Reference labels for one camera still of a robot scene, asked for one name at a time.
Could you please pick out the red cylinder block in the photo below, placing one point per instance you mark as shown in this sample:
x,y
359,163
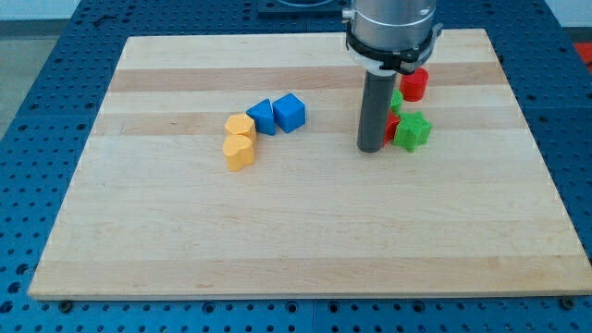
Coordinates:
x,y
413,86

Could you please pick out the blue cube block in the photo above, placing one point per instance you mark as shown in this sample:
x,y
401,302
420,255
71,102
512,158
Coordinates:
x,y
289,112

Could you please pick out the blue triangular prism block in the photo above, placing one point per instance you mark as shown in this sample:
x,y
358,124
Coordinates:
x,y
263,117

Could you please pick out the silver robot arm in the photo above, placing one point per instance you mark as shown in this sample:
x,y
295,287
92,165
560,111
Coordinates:
x,y
388,37

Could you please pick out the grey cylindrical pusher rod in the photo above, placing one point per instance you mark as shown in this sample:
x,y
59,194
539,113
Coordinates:
x,y
377,95

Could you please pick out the red block behind rod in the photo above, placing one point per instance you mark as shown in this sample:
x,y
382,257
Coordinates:
x,y
393,121

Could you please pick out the yellow hexagon block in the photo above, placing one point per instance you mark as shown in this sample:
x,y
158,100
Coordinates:
x,y
241,124

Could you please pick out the yellow heart block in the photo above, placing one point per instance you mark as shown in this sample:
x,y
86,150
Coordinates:
x,y
239,152

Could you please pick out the small green block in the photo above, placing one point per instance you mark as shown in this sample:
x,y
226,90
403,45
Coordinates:
x,y
396,101

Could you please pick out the green star block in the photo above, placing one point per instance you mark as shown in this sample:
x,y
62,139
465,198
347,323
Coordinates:
x,y
413,131

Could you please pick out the light wooden board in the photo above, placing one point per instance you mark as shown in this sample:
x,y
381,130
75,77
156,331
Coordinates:
x,y
153,213

